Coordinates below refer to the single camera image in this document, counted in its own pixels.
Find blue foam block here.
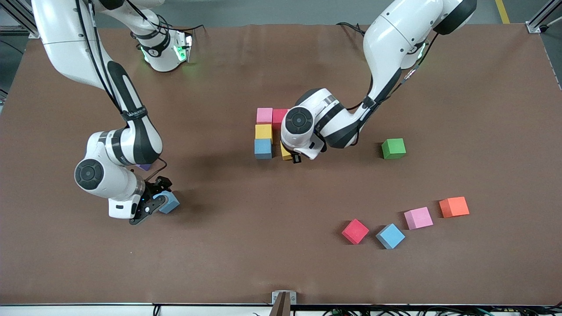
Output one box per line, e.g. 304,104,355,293
254,139,273,160
375,223,406,250
157,190,181,215

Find dark red foam block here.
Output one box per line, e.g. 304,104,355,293
272,109,290,130

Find bright red foam block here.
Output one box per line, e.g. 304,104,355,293
341,219,370,245

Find green foam block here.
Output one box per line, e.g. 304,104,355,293
381,138,407,160

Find brown table mat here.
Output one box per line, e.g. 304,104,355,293
0,23,562,305

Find orange foam block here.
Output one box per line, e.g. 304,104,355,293
439,196,470,219

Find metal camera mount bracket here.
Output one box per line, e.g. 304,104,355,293
269,291,297,316

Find black left arm base cable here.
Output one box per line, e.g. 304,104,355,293
336,21,366,36

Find black arm base cable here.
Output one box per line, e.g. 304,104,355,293
132,13,205,34
336,21,366,36

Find black right arm base cable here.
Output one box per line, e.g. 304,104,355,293
132,13,205,34

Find aluminium frame profile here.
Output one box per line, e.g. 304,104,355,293
526,0,562,34
0,0,43,39

